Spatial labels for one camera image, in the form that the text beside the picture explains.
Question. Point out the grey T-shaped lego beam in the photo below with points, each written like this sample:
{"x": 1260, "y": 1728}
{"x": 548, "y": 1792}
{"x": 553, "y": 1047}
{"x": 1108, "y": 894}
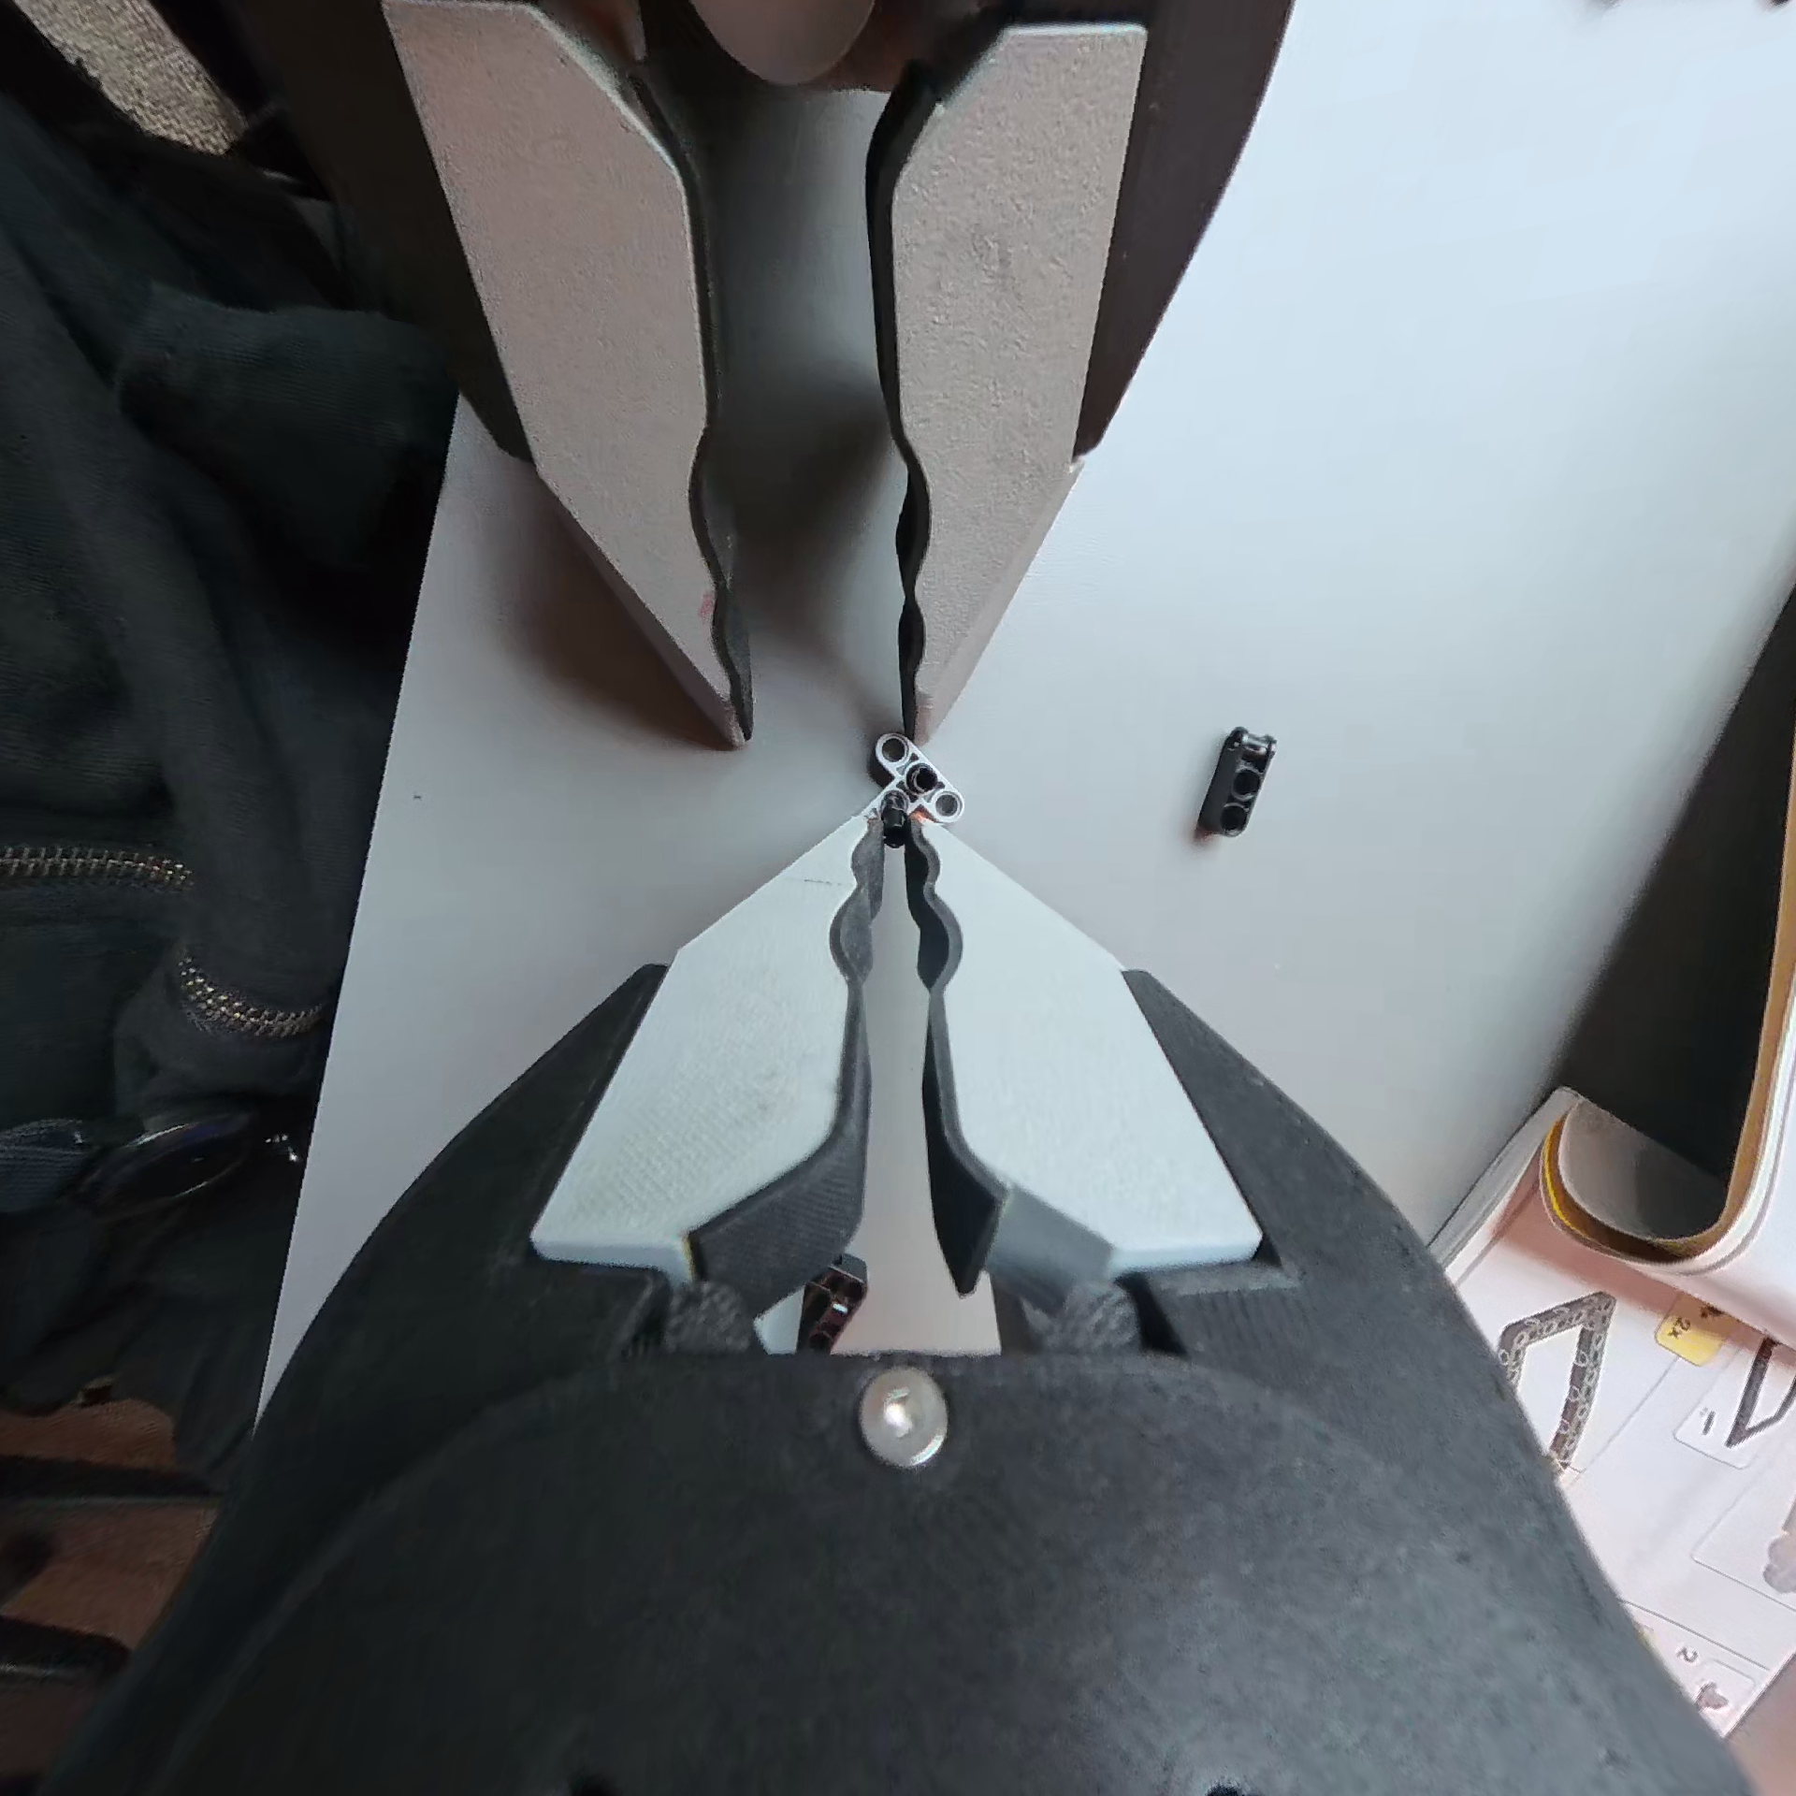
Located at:
{"x": 943, "y": 804}

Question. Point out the lego instruction booklet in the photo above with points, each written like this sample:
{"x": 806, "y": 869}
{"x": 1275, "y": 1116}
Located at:
{"x": 1656, "y": 1405}

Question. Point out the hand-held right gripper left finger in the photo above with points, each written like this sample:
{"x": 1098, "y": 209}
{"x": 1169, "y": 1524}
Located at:
{"x": 701, "y": 1095}

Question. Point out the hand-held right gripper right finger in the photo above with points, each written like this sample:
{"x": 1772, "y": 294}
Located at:
{"x": 1068, "y": 1095}

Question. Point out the person's left hand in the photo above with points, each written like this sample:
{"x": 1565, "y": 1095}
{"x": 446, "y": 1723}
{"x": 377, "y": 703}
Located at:
{"x": 786, "y": 36}

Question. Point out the black rectangular lego frame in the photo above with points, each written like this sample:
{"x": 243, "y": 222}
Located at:
{"x": 834, "y": 1305}

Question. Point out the person's dark jacket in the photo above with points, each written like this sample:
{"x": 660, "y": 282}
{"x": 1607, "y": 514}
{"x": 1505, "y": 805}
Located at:
{"x": 168, "y": 563}

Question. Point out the small black lego beam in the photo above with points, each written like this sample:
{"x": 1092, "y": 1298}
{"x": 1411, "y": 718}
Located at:
{"x": 1236, "y": 785}

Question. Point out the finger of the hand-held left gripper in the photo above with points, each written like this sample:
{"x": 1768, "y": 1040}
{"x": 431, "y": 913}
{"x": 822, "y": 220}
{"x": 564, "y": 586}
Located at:
{"x": 1011, "y": 352}
{"x": 562, "y": 282}

